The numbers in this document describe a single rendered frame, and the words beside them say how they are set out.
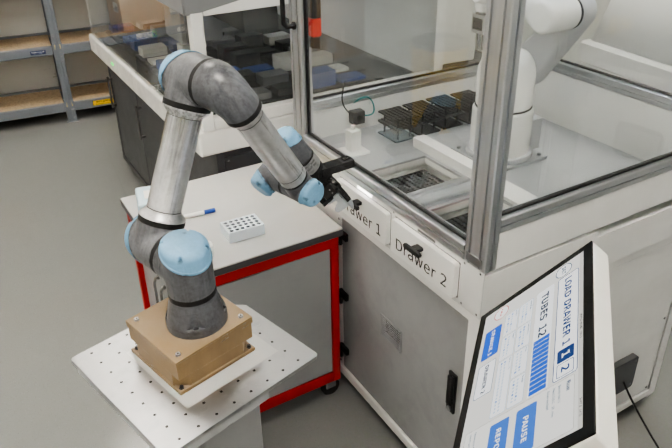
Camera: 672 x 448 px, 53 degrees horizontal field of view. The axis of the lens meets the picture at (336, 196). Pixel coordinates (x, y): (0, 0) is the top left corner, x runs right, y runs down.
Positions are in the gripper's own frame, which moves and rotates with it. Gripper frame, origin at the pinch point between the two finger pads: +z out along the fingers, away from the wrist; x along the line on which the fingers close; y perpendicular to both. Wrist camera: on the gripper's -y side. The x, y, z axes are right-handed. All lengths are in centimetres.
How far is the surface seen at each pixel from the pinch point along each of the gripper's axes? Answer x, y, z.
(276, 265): -11.1, 30.2, 6.3
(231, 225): -25.5, 31.1, -7.3
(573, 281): 89, -10, -23
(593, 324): 102, -3, -32
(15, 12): -422, 42, -11
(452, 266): 45.1, -3.2, 2.0
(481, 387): 89, 16, -22
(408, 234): 25.7, -3.2, 2.1
